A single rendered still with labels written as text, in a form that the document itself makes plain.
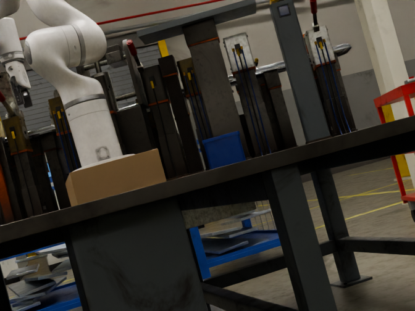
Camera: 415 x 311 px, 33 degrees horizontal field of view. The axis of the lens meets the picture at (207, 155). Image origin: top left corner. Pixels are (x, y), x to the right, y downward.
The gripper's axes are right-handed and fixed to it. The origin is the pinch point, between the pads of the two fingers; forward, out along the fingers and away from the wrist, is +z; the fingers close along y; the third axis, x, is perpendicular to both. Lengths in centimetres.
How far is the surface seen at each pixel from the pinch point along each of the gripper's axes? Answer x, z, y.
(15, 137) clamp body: -0.3, 13.7, -20.4
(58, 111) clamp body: -17.5, 9.8, -23.7
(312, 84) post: -98, 25, -37
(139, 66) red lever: -48, 3, -26
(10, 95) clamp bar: -0.9, -0.9, -16.1
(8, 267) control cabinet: 296, 89, 714
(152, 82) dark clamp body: -50, 9, -25
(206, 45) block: -70, 5, -37
